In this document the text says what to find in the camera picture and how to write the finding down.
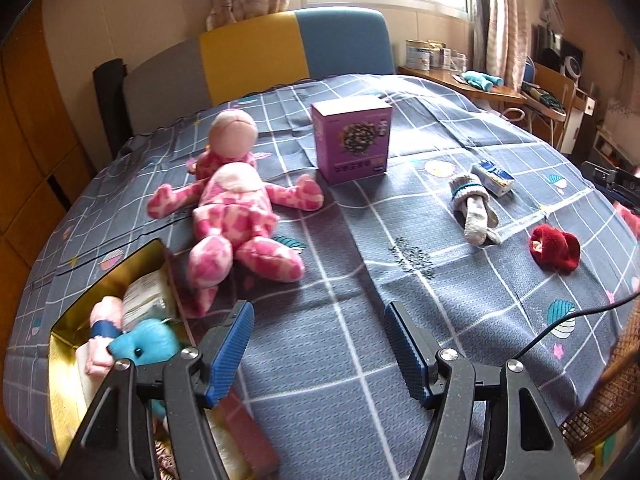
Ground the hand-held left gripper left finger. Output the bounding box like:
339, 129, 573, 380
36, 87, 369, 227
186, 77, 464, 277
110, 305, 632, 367
60, 300, 256, 480

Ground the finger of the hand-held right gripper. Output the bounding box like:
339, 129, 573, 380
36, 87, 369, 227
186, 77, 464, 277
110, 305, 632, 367
581, 161, 621, 187

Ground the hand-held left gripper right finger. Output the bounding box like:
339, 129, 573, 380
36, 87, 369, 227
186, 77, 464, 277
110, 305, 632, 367
384, 301, 576, 480

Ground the blue plush toy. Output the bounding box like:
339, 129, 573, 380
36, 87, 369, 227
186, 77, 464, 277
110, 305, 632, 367
106, 318, 182, 418

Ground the red fluffy sock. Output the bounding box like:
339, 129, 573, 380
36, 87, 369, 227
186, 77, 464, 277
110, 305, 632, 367
529, 225, 582, 275

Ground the blue tissue pack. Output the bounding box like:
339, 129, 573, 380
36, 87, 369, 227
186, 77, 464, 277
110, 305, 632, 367
471, 160, 516, 197

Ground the pink socks blue band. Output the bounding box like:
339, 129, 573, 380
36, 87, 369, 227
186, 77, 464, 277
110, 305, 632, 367
85, 296, 125, 377

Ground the white sock with blue band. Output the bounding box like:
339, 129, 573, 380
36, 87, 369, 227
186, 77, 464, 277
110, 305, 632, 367
449, 172, 501, 247

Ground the gold storage box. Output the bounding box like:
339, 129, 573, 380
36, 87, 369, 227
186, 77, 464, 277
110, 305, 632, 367
49, 239, 281, 478

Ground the white wrapped packet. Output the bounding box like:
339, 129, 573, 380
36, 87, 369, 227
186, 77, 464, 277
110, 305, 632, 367
122, 270, 178, 326

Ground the pink spotted giraffe plush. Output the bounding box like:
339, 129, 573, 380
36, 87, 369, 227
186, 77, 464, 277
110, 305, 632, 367
146, 109, 325, 317

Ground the teal plush cloth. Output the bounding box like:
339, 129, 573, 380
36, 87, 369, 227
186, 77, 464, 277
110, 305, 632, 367
460, 71, 503, 92

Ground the clear plastic container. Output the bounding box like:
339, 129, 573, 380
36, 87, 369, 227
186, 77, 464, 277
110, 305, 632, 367
442, 48, 469, 72

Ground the wicker chair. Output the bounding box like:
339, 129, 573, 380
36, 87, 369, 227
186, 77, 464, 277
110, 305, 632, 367
559, 305, 640, 456

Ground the white blue tin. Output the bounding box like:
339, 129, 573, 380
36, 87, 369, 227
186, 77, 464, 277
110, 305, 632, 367
405, 39, 434, 72

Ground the purple carton box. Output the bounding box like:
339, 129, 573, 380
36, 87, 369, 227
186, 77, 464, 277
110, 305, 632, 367
310, 95, 393, 186

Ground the black rolled mat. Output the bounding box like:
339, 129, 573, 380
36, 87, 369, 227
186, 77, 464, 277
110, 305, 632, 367
93, 58, 132, 158

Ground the wooden wardrobe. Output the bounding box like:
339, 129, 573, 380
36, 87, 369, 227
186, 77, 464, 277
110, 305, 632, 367
0, 0, 98, 366

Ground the grey yellow blue headboard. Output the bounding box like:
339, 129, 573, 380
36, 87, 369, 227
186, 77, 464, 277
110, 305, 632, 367
122, 7, 396, 136

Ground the black cable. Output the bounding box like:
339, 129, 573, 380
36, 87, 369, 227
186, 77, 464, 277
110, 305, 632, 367
509, 296, 640, 361

